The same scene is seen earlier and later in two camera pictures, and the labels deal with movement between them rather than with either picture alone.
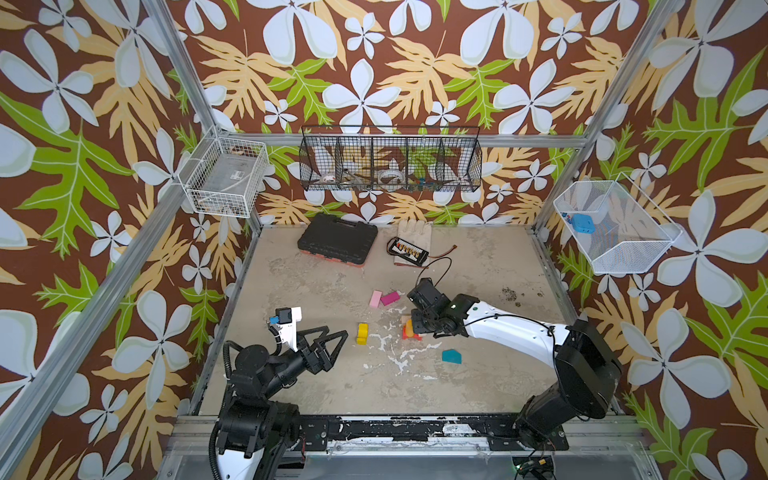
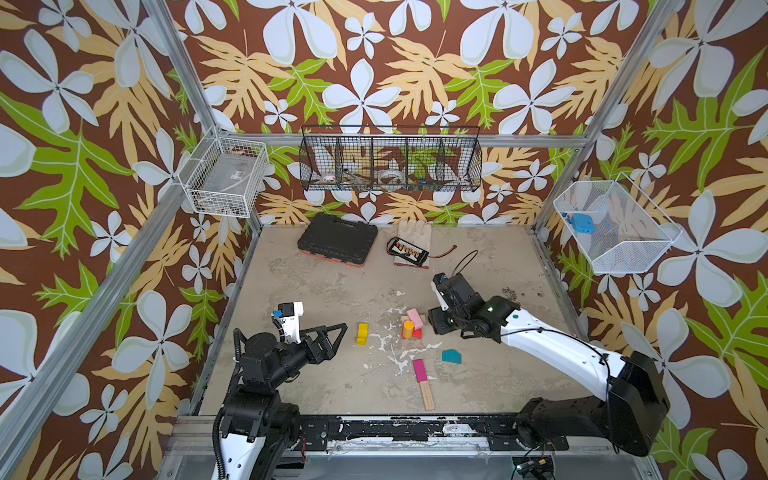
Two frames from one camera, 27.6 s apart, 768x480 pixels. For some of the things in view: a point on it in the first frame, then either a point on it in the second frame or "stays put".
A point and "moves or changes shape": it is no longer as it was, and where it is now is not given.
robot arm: x=588 y=371 moves or changes shape
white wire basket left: x=224 y=175 stays put
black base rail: x=420 y=432 stays put
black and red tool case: x=344 y=241 stays put
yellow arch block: x=363 y=331 stays put
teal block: x=452 y=356 stays put
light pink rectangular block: x=375 y=298 moves or changes shape
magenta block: x=390 y=298 to x=420 y=370
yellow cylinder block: x=409 y=328 stays put
